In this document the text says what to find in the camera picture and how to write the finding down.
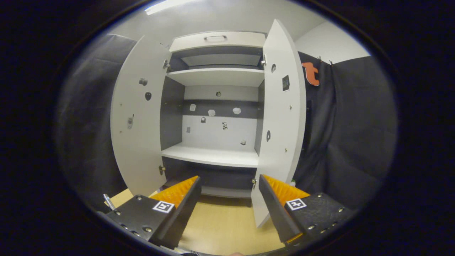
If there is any black backdrop cloth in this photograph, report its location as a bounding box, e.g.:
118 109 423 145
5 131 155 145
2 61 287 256
57 34 398 214

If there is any white cabinet door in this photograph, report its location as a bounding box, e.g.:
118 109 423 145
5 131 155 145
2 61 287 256
251 19 307 228
110 36 173 198

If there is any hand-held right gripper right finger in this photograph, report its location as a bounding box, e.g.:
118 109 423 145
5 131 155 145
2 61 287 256
259 175 356 249

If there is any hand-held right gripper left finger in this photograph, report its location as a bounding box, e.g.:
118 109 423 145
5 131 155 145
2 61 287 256
97 176 202 250

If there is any white cabinet drawer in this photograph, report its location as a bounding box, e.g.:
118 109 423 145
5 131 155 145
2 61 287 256
169 31 267 53

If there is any white cabinet shelf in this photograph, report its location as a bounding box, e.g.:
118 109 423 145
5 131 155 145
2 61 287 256
166 68 265 87
161 142 259 168

